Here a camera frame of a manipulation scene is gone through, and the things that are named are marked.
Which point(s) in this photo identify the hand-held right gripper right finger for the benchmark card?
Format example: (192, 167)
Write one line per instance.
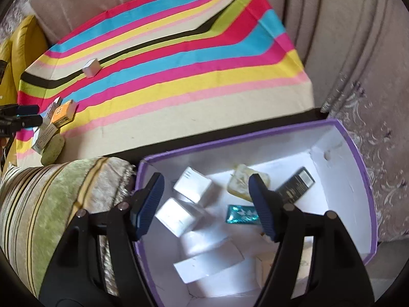
(263, 208)

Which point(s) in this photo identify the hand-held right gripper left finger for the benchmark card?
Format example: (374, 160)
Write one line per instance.
(148, 208)

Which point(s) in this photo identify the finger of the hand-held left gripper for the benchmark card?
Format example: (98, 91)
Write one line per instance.
(29, 121)
(25, 110)

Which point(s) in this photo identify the beige box with label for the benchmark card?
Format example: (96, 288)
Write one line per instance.
(44, 134)

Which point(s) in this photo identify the teal foil packet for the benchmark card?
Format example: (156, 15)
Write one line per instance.
(242, 216)

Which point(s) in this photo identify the yellow soap bar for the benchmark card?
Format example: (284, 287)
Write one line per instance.
(239, 182)

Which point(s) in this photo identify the orange and white box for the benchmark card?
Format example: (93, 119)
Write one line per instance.
(64, 115)

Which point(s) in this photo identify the green sponge ball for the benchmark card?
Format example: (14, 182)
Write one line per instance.
(52, 148)

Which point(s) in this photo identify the black box with barcode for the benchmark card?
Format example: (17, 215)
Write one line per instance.
(295, 185)

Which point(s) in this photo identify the tall white box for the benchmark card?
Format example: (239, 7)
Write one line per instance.
(264, 267)

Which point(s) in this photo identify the white box with silver print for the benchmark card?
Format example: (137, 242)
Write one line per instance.
(204, 239)

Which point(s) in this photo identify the large white box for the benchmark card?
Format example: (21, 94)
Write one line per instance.
(207, 262)

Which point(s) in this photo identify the small white cube box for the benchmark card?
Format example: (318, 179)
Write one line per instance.
(91, 67)

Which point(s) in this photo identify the purple cardboard box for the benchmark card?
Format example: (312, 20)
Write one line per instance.
(345, 179)

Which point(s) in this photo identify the yellow leather sofa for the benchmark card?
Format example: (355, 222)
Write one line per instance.
(27, 44)

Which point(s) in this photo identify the beige green striped cushion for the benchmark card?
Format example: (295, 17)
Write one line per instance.
(48, 204)

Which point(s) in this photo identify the colourful striped tablecloth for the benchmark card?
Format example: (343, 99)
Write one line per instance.
(175, 70)

